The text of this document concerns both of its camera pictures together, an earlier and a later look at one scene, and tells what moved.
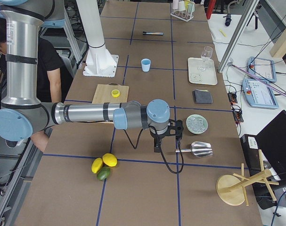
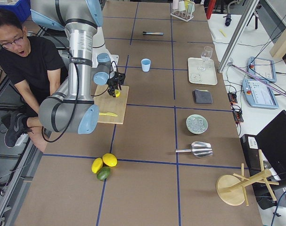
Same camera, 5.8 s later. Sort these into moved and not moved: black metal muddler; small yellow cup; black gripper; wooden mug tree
Moved: black gripper
Not moved: wooden mug tree; small yellow cup; black metal muddler
